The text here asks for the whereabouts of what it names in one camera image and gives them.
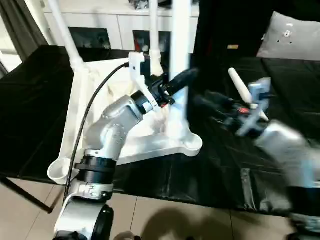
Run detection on white plastic table leg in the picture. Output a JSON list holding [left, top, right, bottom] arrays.
[[148, 0, 164, 78], [165, 0, 194, 141], [227, 67, 270, 123], [47, 0, 88, 74]]

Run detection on white plastic table top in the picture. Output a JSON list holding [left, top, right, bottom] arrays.
[[47, 56, 204, 186]]

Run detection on black furniture with yellow label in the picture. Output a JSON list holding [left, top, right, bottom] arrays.
[[193, 0, 320, 59]]

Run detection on white glass-door cabinet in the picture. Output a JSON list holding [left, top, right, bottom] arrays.
[[42, 0, 201, 55]]

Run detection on grey cushion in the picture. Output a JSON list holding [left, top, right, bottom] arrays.
[[256, 11, 320, 61]]

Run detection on black work mat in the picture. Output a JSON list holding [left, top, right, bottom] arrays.
[[0, 44, 320, 216]]

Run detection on grey pleated curtain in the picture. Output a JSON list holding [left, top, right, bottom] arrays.
[[0, 0, 50, 64]]

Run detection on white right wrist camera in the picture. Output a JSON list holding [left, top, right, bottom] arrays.
[[235, 77, 274, 138]]

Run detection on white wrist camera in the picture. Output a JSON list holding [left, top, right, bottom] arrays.
[[128, 51, 161, 114], [235, 77, 274, 138]]

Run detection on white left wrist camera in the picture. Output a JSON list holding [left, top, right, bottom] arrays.
[[128, 51, 161, 114]]

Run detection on black metal frame bar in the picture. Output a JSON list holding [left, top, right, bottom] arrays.
[[0, 174, 55, 215]]

